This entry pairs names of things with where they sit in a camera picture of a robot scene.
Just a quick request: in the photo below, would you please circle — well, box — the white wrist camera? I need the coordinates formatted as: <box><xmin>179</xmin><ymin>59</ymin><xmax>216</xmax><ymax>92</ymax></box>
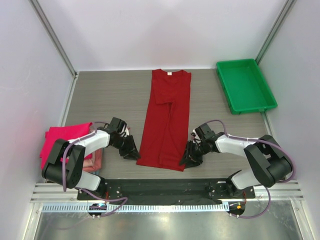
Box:
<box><xmin>120</xmin><ymin>126</ymin><xmax>130</xmax><ymax>138</ymax></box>
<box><xmin>191</xmin><ymin>129</ymin><xmax>200</xmax><ymax>141</ymax></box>

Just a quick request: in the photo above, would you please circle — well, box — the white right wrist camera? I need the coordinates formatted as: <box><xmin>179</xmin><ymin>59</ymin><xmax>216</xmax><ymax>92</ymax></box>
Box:
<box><xmin>191</xmin><ymin>129</ymin><xmax>200</xmax><ymax>141</ymax></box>

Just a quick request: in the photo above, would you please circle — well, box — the dark red t shirt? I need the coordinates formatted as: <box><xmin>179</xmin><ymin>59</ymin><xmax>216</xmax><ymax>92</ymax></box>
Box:
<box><xmin>136</xmin><ymin>69</ymin><xmax>192</xmax><ymax>172</ymax></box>

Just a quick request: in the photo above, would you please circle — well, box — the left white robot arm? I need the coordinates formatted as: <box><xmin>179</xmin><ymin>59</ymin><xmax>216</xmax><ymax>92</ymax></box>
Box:
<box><xmin>41</xmin><ymin>117</ymin><xmax>141</xmax><ymax>200</ymax></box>

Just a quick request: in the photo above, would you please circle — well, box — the aluminium corner post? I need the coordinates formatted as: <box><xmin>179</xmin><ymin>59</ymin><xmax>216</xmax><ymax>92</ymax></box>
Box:
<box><xmin>29</xmin><ymin>0</ymin><xmax>77</xmax><ymax>79</ymax></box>
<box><xmin>255</xmin><ymin>0</ymin><xmax>297</xmax><ymax>66</ymax></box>

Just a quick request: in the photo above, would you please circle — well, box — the green plastic tray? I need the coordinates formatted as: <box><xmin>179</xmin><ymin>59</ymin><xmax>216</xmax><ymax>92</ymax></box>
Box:
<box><xmin>216</xmin><ymin>58</ymin><xmax>278</xmax><ymax>115</ymax></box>

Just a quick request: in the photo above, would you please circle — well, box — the right aluminium corner post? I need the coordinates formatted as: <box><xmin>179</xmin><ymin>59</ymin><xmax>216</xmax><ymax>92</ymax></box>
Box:
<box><xmin>255</xmin><ymin>0</ymin><xmax>297</xmax><ymax>66</ymax></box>

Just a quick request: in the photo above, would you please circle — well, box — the folded salmon t shirt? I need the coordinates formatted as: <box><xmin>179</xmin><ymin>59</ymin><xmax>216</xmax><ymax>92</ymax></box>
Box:
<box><xmin>82</xmin><ymin>149</ymin><xmax>103</xmax><ymax>173</ymax></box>

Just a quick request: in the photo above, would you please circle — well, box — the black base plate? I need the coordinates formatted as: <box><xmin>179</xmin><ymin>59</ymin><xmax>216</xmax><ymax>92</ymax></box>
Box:
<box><xmin>91</xmin><ymin>178</ymin><xmax>256</xmax><ymax>206</ymax></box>

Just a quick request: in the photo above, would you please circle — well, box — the folded magenta t shirt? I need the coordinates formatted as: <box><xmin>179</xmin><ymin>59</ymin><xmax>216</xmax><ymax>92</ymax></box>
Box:
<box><xmin>39</xmin><ymin>122</ymin><xmax>92</xmax><ymax>169</ymax></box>

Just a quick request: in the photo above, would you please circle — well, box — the aluminium rail beam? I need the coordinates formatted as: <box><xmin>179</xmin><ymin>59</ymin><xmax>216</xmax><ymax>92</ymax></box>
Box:
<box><xmin>30</xmin><ymin>180</ymin><xmax>304</xmax><ymax>203</ymax></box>

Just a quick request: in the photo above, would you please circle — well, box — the left aluminium corner post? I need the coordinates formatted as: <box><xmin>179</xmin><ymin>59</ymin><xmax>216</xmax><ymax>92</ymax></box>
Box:
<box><xmin>29</xmin><ymin>0</ymin><xmax>77</xmax><ymax>79</ymax></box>

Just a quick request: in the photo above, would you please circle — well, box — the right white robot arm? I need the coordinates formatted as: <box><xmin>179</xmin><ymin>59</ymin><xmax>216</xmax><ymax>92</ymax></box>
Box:
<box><xmin>179</xmin><ymin>122</ymin><xmax>295</xmax><ymax>198</ymax></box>

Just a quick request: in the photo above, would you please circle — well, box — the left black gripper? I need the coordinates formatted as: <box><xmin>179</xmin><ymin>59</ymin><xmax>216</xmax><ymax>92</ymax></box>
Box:
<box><xmin>111</xmin><ymin>134</ymin><xmax>141</xmax><ymax>160</ymax></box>

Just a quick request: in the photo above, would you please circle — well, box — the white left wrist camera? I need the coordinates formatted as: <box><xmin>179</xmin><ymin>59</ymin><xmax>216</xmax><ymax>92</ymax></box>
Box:
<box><xmin>120</xmin><ymin>126</ymin><xmax>130</xmax><ymax>138</ymax></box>

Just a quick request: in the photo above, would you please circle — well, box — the slotted cable duct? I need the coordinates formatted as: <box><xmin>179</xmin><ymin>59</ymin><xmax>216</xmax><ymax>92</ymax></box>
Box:
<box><xmin>42</xmin><ymin>202</ymin><xmax>229</xmax><ymax>213</ymax></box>

